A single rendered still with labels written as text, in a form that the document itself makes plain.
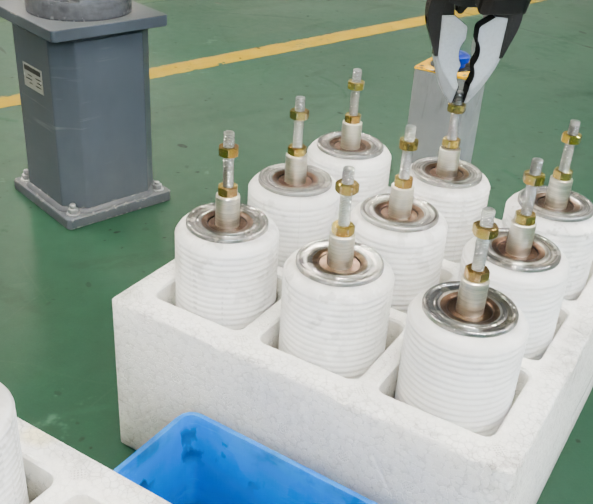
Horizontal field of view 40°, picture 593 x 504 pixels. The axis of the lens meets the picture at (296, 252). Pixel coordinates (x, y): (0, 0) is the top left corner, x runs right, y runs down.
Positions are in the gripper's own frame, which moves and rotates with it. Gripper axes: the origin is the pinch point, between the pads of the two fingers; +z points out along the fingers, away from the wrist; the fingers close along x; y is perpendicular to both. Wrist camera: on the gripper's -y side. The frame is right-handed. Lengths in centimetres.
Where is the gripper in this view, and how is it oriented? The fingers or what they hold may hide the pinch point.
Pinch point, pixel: (461, 92)
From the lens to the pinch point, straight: 86.0
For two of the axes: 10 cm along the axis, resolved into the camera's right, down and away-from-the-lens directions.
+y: -0.9, -5.0, 8.6
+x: -9.9, -0.1, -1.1
